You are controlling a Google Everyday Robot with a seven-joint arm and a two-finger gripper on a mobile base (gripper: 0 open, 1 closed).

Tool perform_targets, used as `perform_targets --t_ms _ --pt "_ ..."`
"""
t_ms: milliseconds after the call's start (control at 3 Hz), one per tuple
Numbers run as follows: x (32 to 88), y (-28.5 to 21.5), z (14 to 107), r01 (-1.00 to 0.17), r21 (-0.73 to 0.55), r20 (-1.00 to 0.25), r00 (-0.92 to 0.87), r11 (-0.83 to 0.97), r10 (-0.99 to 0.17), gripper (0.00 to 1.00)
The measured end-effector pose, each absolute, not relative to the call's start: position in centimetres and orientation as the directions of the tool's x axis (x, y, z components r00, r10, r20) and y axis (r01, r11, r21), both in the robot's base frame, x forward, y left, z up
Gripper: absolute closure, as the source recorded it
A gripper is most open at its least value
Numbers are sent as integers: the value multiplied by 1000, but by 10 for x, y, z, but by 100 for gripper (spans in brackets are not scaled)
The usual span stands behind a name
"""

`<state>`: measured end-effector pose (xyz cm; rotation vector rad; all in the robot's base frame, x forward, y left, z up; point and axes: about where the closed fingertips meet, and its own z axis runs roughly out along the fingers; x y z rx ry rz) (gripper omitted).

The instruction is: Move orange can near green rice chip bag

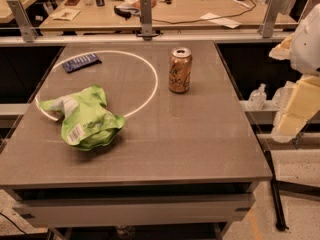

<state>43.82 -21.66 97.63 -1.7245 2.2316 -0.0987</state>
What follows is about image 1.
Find green rice chip bag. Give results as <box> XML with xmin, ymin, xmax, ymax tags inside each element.
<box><xmin>39</xmin><ymin>84</ymin><xmax>125</xmax><ymax>151</ymax></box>

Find metal bracket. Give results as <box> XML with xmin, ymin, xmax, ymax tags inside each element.
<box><xmin>7</xmin><ymin>0</ymin><xmax>38</xmax><ymax>42</ymax></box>
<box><xmin>258</xmin><ymin>0</ymin><xmax>283</xmax><ymax>38</ymax></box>
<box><xmin>137</xmin><ymin>0</ymin><xmax>156</xmax><ymax>41</ymax></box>

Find left metal bracket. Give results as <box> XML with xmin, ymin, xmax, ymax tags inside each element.
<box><xmin>7</xmin><ymin>0</ymin><xmax>38</xmax><ymax>42</ymax></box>

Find middle metal bracket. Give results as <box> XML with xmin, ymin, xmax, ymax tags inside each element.
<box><xmin>137</xmin><ymin>0</ymin><xmax>156</xmax><ymax>41</ymax></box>

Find clear sanitizer bottle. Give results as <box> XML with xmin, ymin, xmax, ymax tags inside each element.
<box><xmin>247</xmin><ymin>83</ymin><xmax>267</xmax><ymax>110</ymax></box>

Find black sunglasses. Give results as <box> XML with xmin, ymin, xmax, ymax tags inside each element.
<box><xmin>114</xmin><ymin>6</ymin><xmax>132</xmax><ymax>20</ymax></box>

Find white table drawer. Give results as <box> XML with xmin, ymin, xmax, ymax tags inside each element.
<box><xmin>14</xmin><ymin>194</ymin><xmax>255</xmax><ymax>228</ymax></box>

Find paper card on desk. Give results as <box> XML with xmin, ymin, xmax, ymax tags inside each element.
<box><xmin>51</xmin><ymin>8</ymin><xmax>80</xmax><ymax>21</ymax></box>

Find dark blue snack bar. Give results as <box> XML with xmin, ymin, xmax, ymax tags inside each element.
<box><xmin>62</xmin><ymin>53</ymin><xmax>101</xmax><ymax>73</ymax></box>

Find white paper sheet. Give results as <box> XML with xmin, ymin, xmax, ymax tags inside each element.
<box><xmin>201</xmin><ymin>13</ymin><xmax>241</xmax><ymax>29</ymax></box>

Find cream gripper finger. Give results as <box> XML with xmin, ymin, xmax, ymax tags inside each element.
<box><xmin>271</xmin><ymin>75</ymin><xmax>320</xmax><ymax>143</ymax></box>
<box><xmin>269</xmin><ymin>34</ymin><xmax>294</xmax><ymax>60</ymax></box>

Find orange soda can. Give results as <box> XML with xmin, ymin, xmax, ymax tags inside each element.
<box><xmin>169</xmin><ymin>47</ymin><xmax>192</xmax><ymax>93</ymax></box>

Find right metal bracket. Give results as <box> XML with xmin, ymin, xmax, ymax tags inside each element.
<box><xmin>258</xmin><ymin>0</ymin><xmax>283</xmax><ymax>38</ymax></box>

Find black cable on desk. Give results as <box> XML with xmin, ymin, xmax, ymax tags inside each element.
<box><xmin>152</xmin><ymin>0</ymin><xmax>258</xmax><ymax>25</ymax></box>

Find black floor rod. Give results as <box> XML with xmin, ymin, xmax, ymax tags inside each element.
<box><xmin>264</xmin><ymin>150</ymin><xmax>289</xmax><ymax>232</ymax></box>

